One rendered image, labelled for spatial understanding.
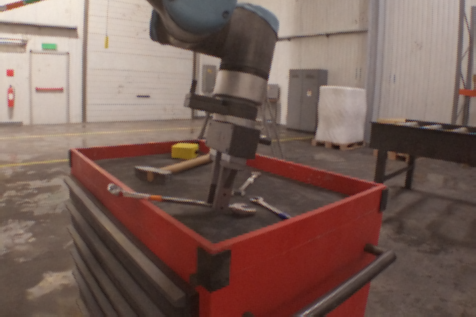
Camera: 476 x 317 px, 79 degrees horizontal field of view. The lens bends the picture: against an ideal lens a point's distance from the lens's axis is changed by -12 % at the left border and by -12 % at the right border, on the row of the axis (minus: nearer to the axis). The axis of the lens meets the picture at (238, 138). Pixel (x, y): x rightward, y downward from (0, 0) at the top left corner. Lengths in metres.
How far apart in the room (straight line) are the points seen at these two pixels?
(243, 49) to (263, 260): 0.33
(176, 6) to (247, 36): 0.19
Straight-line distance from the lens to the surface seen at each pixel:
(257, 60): 0.54
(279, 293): 0.52
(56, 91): 10.68
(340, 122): 7.11
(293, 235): 0.49
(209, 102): 0.52
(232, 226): 0.55
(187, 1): 0.39
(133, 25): 11.53
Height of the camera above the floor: 1.12
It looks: 8 degrees down
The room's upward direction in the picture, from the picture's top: 3 degrees clockwise
